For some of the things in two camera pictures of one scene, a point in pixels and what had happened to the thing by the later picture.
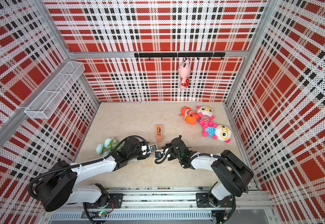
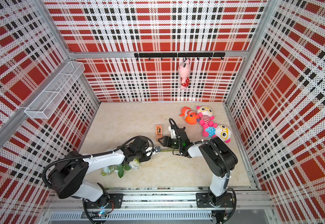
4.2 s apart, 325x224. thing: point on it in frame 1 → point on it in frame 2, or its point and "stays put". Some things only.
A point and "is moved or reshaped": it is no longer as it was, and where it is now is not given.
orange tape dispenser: (158, 134) stays put
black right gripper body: (173, 155) → (175, 144)
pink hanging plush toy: (184, 69) stays put
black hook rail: (173, 55) stays put
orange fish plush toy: (191, 116) stays put
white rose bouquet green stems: (109, 146) is moved or reshaped
